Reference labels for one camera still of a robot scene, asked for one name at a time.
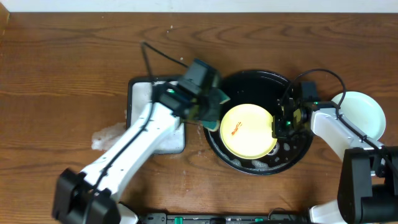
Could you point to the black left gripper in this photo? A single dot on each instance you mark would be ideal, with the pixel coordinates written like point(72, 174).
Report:
point(210, 104)

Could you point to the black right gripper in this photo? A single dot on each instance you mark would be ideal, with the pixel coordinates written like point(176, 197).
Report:
point(280, 132)

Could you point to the green yellow sponge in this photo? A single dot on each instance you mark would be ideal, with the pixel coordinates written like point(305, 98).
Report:
point(211, 117)

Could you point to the yellow plate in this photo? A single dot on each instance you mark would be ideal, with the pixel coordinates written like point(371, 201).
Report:
point(246, 131)

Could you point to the pale green plate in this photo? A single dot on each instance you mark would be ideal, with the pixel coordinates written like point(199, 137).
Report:
point(365, 113)

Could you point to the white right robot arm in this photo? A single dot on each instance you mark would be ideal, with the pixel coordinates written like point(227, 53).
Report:
point(367, 191)

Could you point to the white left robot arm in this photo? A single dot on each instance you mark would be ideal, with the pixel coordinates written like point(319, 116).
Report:
point(93, 195)

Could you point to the round black tray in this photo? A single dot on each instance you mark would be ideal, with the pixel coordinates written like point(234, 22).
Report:
point(262, 88)

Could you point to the black rectangular soapy tray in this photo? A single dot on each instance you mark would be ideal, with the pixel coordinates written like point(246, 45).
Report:
point(139, 92)

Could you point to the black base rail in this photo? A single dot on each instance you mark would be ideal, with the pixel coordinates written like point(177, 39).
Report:
point(277, 215)

